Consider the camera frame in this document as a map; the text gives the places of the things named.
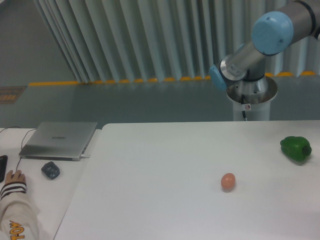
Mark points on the person's right hand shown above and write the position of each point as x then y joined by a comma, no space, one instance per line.
15,177

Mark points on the cream sleeved forearm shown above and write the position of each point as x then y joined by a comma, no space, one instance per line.
18,220

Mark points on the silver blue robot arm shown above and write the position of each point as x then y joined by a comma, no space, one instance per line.
271,34

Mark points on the green bell pepper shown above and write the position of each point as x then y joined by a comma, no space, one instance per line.
297,148

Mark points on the black phone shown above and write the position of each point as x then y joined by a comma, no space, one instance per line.
3,166

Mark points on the dark grey earbud case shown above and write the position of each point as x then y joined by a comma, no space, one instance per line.
51,170

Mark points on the silver closed laptop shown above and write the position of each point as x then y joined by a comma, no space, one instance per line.
64,141

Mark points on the white usb plug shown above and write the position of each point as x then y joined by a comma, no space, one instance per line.
83,156

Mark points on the folded grey partition screen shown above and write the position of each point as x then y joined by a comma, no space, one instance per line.
129,40

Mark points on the brown egg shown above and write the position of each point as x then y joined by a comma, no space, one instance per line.
228,182

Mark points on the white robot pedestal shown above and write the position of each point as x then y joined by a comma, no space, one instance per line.
251,100

